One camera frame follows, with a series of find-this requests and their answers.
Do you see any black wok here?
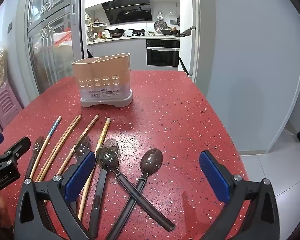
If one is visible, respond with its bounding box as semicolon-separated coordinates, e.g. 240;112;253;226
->
160;27;180;35

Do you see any white refrigerator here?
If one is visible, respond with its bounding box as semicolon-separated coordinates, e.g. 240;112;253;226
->
179;0;196;77

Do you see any beige plastic utensil holder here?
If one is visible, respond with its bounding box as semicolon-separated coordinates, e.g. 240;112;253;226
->
71;53;133;108

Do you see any glass sliding door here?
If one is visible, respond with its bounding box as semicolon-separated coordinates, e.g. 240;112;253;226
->
22;0;84;93

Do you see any black range hood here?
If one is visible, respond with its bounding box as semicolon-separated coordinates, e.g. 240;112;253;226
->
101;0;153;25

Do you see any brown translucent plastic spoon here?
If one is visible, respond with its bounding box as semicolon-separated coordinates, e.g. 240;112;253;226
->
95;147;176;232
24;136;45;180
105;148;164;240
74;134;92;158
88;138;119;239

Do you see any blue patterned chopstick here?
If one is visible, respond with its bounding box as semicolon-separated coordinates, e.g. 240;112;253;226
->
29;116;62;180

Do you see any round metal steamer rack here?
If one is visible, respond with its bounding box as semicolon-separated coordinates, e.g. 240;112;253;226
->
154;20;168;32

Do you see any stack of pink stools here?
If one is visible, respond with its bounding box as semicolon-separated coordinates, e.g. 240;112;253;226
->
0;86;23;130

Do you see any black built-in oven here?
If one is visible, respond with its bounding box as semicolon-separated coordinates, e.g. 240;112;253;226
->
146;39;180;67

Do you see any yellow patterned chopstick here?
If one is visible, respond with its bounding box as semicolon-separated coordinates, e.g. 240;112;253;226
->
77;117;111;221

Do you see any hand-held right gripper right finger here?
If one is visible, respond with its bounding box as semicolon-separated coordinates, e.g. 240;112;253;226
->
199;150;287;240

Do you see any group of condiment bottles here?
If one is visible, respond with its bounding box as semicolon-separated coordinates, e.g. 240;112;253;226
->
86;17;108;42

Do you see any red plastic basket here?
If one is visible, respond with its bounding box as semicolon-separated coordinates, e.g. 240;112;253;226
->
54;31;72;47

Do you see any black frying pan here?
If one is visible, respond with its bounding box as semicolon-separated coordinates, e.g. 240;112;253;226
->
104;28;127;37
128;28;147;36

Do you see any grey kitchen cabinet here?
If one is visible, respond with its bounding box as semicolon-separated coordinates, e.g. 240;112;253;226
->
86;38;147;70

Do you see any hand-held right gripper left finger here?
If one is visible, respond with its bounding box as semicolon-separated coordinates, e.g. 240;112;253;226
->
14;151;97;240

